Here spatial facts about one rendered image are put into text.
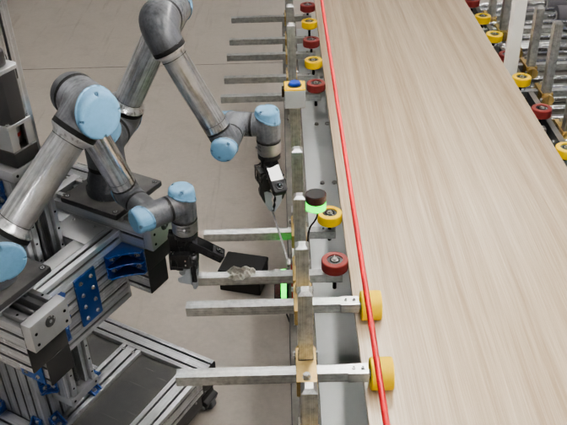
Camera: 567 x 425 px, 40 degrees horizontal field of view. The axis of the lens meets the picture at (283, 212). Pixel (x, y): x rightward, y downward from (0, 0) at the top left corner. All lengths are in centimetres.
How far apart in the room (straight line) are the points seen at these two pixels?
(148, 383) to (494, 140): 157
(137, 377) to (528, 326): 149
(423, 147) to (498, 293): 84
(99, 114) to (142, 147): 298
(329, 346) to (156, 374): 81
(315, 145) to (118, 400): 140
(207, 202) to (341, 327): 190
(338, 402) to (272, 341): 112
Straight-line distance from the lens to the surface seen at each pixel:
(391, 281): 225
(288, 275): 233
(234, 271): 234
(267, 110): 233
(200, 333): 343
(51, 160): 192
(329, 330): 250
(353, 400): 230
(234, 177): 446
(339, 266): 229
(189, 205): 217
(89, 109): 187
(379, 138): 296
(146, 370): 301
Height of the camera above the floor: 232
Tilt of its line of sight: 34 degrees down
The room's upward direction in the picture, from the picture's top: 2 degrees counter-clockwise
